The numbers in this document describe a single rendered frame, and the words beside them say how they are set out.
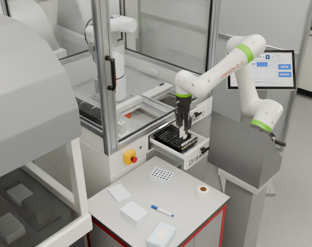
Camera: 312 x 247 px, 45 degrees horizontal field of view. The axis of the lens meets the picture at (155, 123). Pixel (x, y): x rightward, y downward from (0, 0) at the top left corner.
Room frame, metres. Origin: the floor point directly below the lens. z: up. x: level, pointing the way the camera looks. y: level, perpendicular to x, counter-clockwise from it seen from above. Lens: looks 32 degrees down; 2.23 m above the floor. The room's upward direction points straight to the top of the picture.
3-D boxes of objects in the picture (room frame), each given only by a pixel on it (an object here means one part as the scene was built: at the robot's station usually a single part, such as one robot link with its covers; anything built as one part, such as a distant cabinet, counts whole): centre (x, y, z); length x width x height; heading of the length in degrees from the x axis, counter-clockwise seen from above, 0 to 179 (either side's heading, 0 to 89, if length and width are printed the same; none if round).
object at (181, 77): (1.88, -0.16, 1.33); 0.13 x 0.11 x 0.14; 34
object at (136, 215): (1.42, 0.12, 0.79); 0.13 x 0.09 x 0.05; 47
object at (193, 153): (1.86, -0.27, 0.87); 0.29 x 0.02 x 0.11; 137
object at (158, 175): (1.74, -0.04, 0.78); 0.12 x 0.08 x 0.04; 62
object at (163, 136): (1.99, -0.13, 0.87); 0.22 x 0.18 x 0.06; 47
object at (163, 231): (1.28, -0.03, 0.78); 0.15 x 0.10 x 0.04; 150
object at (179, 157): (2.00, -0.12, 0.86); 0.40 x 0.26 x 0.06; 47
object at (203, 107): (2.29, -0.27, 0.87); 0.29 x 0.02 x 0.11; 137
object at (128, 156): (1.80, 0.16, 0.88); 0.07 x 0.05 x 0.07; 137
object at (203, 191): (1.60, -0.27, 0.78); 0.07 x 0.07 x 0.04
